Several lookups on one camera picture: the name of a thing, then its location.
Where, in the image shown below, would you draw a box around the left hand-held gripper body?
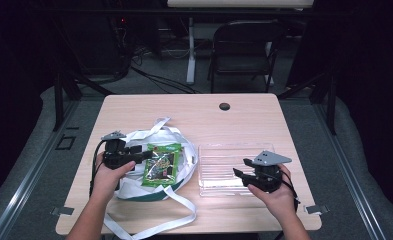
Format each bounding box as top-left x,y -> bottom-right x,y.
100,130 -> 142,171

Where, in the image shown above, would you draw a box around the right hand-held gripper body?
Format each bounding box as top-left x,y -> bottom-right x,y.
242,150 -> 293,194

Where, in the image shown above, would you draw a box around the green snack packet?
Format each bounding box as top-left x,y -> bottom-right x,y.
141,142 -> 184,189

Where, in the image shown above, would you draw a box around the clear plastic tray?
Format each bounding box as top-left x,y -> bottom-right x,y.
197,142 -> 276,198

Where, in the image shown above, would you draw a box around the white tote bag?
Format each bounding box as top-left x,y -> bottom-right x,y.
103,116 -> 199,240

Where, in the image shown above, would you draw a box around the person's left hand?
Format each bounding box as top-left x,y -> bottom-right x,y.
91,152 -> 137,202

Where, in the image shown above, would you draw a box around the person's right hand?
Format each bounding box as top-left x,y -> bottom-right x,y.
247,164 -> 299,222

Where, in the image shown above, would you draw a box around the black metal stand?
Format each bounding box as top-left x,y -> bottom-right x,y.
51,70 -> 116,133
277,70 -> 338,136

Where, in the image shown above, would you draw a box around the black folding chair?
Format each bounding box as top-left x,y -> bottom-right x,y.
207,19 -> 288,95

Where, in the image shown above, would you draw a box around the white desk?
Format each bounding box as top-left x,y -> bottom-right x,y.
166,0 -> 315,86

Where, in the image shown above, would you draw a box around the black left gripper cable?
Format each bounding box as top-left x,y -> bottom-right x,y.
88,140 -> 107,198

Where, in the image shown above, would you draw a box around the grey metal table bracket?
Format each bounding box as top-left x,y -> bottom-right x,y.
303,204 -> 331,215
49,206 -> 76,217

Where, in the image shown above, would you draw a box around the black floor cables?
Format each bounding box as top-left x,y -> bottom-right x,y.
129,46 -> 202,95

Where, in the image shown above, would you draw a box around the aluminium floor rail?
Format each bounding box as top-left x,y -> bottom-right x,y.
311,99 -> 388,240
0,99 -> 81,240

